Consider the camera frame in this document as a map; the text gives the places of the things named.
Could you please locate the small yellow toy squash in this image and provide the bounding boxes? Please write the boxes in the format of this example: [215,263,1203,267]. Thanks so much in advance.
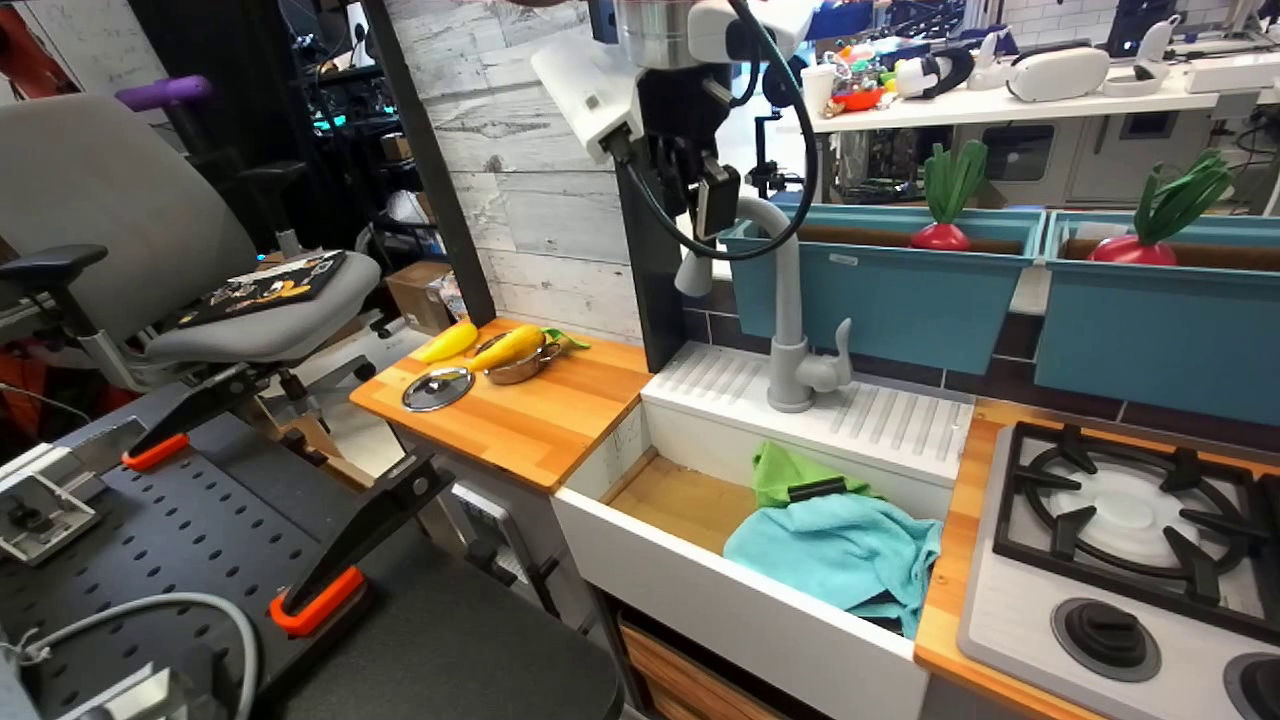
[411,314,483,369]

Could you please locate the grey electronics box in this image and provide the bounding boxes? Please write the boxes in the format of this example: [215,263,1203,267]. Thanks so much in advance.
[0,463,104,566]

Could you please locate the grey toy faucet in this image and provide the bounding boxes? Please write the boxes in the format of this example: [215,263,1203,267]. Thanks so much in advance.
[672,193,859,415]

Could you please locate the round metal lid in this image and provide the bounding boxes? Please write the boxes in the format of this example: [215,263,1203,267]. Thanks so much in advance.
[401,364,479,415]

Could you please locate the grey office chair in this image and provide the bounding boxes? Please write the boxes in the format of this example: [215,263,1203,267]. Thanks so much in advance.
[0,93,392,391]

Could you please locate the black stove grate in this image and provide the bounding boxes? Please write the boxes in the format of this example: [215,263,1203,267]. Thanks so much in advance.
[994,418,1280,645]

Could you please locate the wooden counter under stove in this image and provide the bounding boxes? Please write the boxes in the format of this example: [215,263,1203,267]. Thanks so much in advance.
[912,396,1280,720]

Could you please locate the wooden drawer front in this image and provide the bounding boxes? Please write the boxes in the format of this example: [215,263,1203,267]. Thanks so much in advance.
[617,616,793,720]

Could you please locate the black stove knob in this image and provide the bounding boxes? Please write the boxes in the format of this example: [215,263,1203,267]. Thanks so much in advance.
[1052,591,1164,682]
[1220,649,1280,720]

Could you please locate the black vertical post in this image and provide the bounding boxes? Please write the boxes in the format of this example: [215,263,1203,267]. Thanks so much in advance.
[583,0,693,377]

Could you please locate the white background table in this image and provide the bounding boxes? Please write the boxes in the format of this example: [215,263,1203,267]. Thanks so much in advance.
[795,79,1280,209]

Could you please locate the brown toy spoon with greens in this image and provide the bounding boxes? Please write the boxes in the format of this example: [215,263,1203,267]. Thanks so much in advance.
[483,323,592,391]

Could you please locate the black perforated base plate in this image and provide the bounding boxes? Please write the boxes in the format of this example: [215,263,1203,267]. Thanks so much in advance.
[0,411,631,720]

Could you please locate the white toy stove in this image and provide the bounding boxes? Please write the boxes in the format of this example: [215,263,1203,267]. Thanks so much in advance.
[957,415,1280,720]

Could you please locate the red toy radish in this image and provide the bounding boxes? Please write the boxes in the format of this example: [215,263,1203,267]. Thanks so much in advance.
[1083,149,1240,267]
[907,137,994,256]

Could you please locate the cardboard box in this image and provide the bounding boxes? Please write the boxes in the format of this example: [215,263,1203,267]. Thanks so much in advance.
[383,256,467,338]

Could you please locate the teal planter box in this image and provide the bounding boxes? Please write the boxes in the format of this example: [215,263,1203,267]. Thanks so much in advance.
[1033,209,1280,432]
[730,196,1052,378]

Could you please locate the white toy sink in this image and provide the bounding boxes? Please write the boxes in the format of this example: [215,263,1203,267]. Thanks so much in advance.
[553,338,981,720]

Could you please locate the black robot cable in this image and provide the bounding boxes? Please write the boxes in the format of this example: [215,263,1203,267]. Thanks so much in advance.
[613,0,819,263]

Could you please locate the black clamp orange handle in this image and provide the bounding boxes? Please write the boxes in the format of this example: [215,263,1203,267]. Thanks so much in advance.
[270,451,460,645]
[118,359,271,475]

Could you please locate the grey cable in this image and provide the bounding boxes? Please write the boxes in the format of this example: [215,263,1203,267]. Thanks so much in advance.
[0,589,265,720]

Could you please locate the purple roll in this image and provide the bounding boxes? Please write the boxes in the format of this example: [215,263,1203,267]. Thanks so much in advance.
[112,72,215,116]

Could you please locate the long yellow toy corn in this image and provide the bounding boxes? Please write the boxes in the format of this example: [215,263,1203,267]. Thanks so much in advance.
[463,318,553,378]

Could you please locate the black slanted beam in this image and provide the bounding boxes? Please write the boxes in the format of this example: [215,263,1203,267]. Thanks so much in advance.
[361,0,501,332]

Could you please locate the white oblong device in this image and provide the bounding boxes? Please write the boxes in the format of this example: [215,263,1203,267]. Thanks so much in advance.
[1005,43,1116,108]

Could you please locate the teal cloth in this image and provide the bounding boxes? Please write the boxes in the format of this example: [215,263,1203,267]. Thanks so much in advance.
[719,491,943,638]

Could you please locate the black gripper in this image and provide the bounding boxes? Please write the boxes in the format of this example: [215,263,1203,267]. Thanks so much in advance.
[631,61,745,243]

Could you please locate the black tray of parts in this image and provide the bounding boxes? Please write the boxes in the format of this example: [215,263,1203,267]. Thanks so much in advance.
[174,247,355,336]

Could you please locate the green cloth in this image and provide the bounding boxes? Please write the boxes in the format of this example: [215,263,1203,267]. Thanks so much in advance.
[747,439,880,513]

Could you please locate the wooden counter board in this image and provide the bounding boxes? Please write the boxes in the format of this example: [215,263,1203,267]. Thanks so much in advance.
[347,314,657,494]

